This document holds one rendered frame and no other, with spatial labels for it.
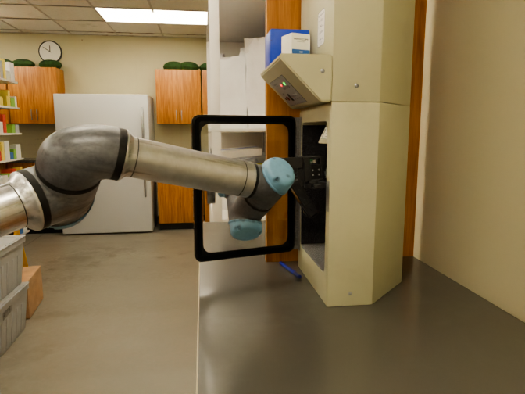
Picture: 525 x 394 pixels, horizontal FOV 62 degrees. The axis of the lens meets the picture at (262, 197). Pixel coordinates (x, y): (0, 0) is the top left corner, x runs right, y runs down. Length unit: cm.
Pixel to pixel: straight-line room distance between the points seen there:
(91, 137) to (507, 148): 91
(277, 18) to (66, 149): 79
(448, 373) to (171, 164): 61
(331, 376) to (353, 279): 32
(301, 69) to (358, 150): 22
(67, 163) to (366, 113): 62
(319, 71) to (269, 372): 61
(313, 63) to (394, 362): 61
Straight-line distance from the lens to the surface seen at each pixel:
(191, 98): 618
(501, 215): 121
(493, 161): 123
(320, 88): 98
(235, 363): 83
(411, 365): 87
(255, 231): 100
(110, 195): 600
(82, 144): 80
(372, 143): 102
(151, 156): 82
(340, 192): 100
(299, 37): 108
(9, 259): 318
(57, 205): 87
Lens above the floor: 135
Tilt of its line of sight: 9 degrees down
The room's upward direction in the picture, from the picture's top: straight up
